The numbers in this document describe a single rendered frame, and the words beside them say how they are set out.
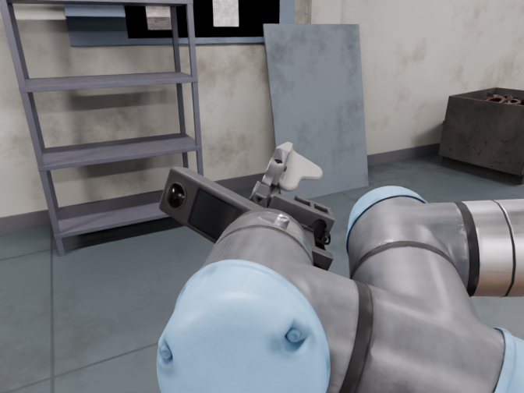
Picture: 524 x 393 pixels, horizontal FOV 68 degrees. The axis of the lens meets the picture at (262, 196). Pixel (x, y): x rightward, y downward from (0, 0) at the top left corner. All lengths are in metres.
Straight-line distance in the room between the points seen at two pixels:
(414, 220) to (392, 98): 4.21
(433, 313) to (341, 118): 3.49
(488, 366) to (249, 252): 0.12
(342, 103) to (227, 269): 3.54
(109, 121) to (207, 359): 3.12
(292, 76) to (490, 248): 3.19
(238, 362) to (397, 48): 4.33
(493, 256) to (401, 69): 4.25
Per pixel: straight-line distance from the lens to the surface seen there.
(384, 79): 4.38
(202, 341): 0.17
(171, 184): 0.38
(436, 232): 0.31
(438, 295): 0.24
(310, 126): 3.50
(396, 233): 0.29
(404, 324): 0.21
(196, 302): 0.17
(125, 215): 2.99
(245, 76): 3.50
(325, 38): 3.68
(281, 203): 0.36
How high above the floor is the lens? 1.41
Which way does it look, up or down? 23 degrees down
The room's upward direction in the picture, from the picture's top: straight up
